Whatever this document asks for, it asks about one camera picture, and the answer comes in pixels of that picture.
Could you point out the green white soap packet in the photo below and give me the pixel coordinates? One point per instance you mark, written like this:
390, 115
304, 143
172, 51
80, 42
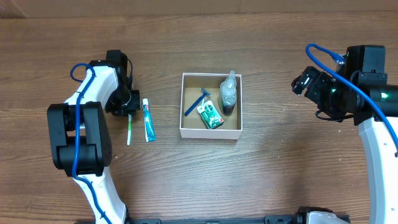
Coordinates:
210, 115

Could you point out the teal toothpaste tube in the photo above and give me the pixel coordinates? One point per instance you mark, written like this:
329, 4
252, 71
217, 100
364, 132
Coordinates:
149, 129

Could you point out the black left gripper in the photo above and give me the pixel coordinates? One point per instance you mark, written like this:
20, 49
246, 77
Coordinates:
132, 107

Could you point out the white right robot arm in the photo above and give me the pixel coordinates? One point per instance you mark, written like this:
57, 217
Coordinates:
380, 151

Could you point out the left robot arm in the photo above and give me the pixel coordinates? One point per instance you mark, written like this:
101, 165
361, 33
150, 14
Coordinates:
79, 137

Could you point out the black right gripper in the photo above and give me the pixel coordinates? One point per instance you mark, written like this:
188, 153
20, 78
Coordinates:
318, 79

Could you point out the white cardboard box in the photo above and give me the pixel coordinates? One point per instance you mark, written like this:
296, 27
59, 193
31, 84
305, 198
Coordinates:
192, 126

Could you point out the clear dark spray bottle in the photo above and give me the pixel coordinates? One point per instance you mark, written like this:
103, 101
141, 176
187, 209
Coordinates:
227, 95

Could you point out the blue disposable razor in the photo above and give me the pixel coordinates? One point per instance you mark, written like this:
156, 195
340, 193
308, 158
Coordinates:
205, 93

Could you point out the green white toothbrush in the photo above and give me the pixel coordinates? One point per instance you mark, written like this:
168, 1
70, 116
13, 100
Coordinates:
129, 130

